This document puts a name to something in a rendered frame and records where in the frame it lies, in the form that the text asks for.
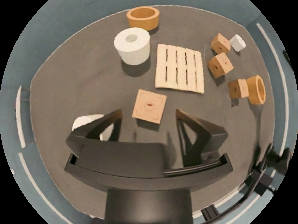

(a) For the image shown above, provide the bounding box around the small square wooden pallet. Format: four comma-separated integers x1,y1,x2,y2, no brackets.
155,44,204,93

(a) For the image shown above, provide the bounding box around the orange-brown open cup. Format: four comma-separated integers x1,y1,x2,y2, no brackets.
127,7,159,31

